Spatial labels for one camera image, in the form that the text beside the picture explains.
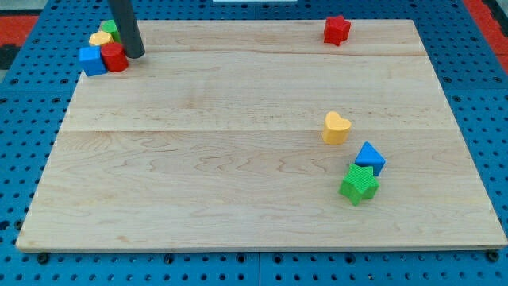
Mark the red cylinder block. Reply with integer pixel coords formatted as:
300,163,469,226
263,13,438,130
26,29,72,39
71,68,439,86
100,42,129,72

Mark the yellow heart block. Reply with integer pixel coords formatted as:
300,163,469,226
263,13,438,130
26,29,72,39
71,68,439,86
321,111,352,145

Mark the green star block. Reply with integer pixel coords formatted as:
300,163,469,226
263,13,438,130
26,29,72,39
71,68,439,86
338,164,379,206

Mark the red star block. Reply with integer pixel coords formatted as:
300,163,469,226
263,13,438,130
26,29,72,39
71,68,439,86
323,15,352,46

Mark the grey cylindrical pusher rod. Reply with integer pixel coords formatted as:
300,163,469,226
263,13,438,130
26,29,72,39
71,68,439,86
108,0,145,59

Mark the blue triangle block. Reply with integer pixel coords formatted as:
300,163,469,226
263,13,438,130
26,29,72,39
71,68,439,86
354,141,386,176

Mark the green block behind rod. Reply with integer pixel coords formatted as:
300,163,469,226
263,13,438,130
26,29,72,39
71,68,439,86
100,20,121,43

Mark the light wooden board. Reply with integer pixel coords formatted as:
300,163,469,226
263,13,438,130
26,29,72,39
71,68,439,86
17,20,507,253

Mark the yellow hexagon block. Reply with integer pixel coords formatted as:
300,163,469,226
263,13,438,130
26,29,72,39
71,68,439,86
88,31,114,46

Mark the blue cube block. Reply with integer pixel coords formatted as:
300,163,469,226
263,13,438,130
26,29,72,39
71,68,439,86
79,46,107,76

